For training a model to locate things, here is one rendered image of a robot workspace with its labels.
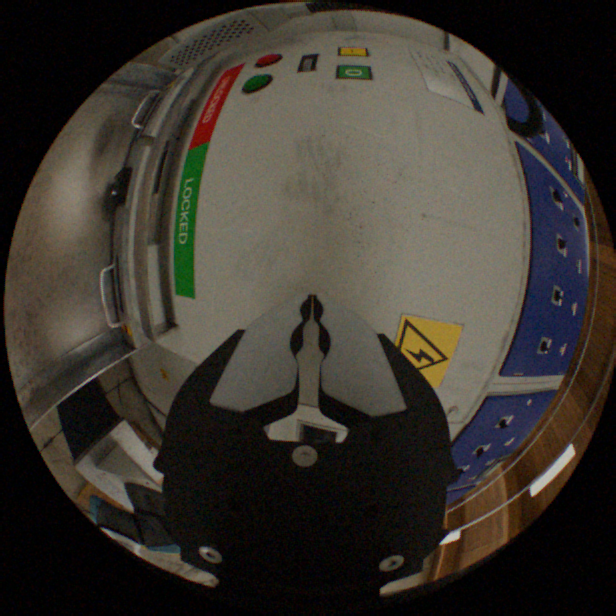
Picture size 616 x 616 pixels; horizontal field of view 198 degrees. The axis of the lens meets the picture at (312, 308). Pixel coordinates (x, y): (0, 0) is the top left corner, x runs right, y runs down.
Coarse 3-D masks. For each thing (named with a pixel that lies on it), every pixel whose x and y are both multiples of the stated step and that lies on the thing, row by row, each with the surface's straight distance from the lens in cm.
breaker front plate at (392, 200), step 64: (320, 64) 24; (384, 64) 24; (192, 128) 27; (256, 128) 19; (320, 128) 17; (384, 128) 16; (448, 128) 18; (256, 192) 16; (320, 192) 14; (384, 192) 14; (448, 192) 15; (512, 192) 20; (128, 256) 35; (256, 256) 16; (320, 256) 14; (384, 256) 13; (448, 256) 14; (512, 256) 18; (192, 320) 22; (384, 320) 14; (448, 320) 15; (512, 320) 19; (448, 384) 18
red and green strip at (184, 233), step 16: (240, 64) 33; (224, 80) 31; (224, 96) 27; (208, 112) 26; (208, 128) 24; (192, 144) 25; (208, 144) 22; (192, 160) 23; (192, 176) 22; (192, 192) 21; (176, 208) 23; (192, 208) 21; (176, 224) 22; (192, 224) 20; (176, 240) 22; (192, 240) 20; (176, 256) 22; (192, 256) 20; (176, 272) 22; (192, 272) 20; (176, 288) 23; (192, 288) 21
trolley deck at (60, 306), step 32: (96, 96) 53; (128, 96) 53; (64, 128) 49; (96, 128) 47; (128, 128) 49; (64, 160) 45; (96, 160) 44; (32, 192) 44; (64, 192) 42; (96, 192) 43; (32, 224) 42; (64, 224) 41; (96, 224) 42; (32, 256) 41; (64, 256) 40; (96, 256) 41; (32, 288) 41; (64, 288) 41; (96, 288) 42; (32, 320) 42; (64, 320) 41; (96, 320) 43; (32, 352) 44; (64, 352) 43
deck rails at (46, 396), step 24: (120, 72) 53; (144, 72) 52; (168, 72) 51; (144, 96) 54; (96, 336) 43; (120, 336) 45; (72, 360) 43; (96, 360) 42; (120, 360) 39; (48, 384) 45; (72, 384) 40; (24, 408) 50; (48, 408) 40
